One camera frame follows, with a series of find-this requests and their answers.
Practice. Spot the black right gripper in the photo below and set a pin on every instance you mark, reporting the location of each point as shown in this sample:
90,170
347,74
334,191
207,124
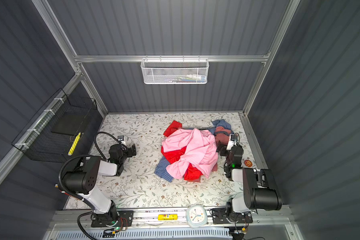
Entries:
225,151

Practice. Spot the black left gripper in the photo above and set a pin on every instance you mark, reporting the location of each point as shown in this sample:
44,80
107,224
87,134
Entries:
130,150

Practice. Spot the red cloth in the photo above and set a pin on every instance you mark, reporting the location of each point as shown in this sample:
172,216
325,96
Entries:
192,174

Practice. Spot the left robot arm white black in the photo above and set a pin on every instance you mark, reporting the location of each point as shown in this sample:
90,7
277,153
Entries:
78,179

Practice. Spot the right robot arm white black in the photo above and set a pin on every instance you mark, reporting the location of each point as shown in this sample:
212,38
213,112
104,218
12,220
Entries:
260,190

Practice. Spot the maroon cloth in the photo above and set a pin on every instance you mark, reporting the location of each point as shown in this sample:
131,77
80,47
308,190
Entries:
222,136

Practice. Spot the pink cloth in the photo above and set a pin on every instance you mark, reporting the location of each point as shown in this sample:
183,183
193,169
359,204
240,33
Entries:
200,151

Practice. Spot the blue denim cloth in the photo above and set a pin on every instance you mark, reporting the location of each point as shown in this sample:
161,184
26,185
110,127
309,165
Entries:
217,123

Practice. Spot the blue checked cloth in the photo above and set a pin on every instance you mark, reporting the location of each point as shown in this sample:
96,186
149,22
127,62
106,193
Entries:
161,170

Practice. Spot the red round sticker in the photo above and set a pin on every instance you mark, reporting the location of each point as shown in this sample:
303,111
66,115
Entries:
248,163

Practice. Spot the floral table mat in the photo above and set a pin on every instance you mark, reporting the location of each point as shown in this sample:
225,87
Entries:
139,187

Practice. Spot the yellow spirit level in basket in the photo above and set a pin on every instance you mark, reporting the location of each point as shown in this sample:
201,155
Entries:
74,144

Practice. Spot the mint alarm clock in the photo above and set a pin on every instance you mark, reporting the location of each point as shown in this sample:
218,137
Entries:
196,216

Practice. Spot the tube in white basket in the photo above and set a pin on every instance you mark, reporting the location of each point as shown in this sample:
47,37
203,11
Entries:
195,78

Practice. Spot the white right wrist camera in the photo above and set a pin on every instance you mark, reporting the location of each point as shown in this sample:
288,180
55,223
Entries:
234,140

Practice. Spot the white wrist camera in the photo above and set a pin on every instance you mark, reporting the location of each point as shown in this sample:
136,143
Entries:
122,139
234,140

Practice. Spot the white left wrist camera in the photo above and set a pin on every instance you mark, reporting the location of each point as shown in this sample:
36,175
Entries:
122,139

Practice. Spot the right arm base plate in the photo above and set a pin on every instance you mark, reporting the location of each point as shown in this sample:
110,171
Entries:
223,216

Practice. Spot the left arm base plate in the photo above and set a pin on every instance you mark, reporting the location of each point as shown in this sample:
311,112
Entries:
120,219

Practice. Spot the yellow level on rail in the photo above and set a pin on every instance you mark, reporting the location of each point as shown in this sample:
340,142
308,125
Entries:
167,217

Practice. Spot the black wire basket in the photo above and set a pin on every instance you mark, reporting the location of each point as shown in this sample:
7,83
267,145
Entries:
50,136

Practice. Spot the white wire basket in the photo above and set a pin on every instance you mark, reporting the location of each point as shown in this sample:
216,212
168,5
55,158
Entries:
167,73

